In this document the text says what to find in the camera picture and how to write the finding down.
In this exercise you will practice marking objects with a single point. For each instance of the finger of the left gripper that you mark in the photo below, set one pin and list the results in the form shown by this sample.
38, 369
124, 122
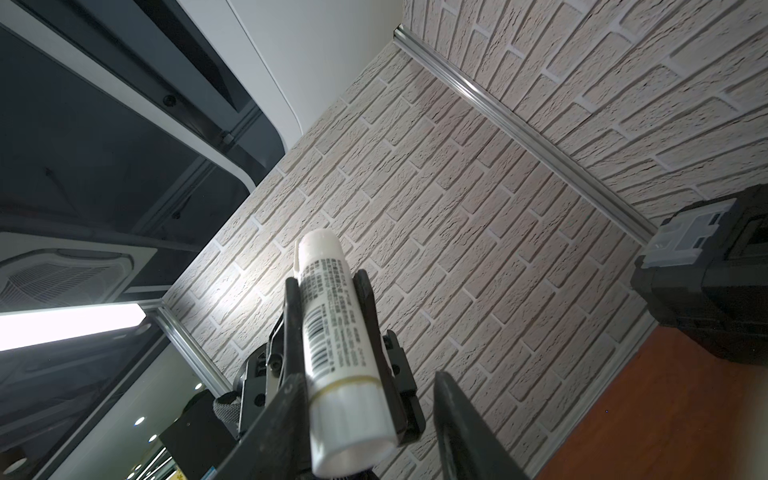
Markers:
293, 351
400, 389

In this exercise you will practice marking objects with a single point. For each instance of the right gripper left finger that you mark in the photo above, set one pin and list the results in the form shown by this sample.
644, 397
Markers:
274, 446

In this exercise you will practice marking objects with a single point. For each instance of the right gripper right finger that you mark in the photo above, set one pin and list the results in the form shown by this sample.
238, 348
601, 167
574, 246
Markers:
467, 446

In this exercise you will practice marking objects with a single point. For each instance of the white glue stick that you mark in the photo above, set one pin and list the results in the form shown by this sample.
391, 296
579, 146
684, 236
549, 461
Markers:
350, 423

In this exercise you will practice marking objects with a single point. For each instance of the ceiling air conditioner vent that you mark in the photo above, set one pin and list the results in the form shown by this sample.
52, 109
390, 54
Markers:
39, 272

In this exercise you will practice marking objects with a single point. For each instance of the ceiling light panel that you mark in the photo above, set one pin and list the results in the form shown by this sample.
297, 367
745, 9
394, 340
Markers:
34, 327

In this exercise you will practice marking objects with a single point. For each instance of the black plastic toolbox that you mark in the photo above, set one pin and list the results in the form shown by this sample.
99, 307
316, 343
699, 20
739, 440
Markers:
704, 273

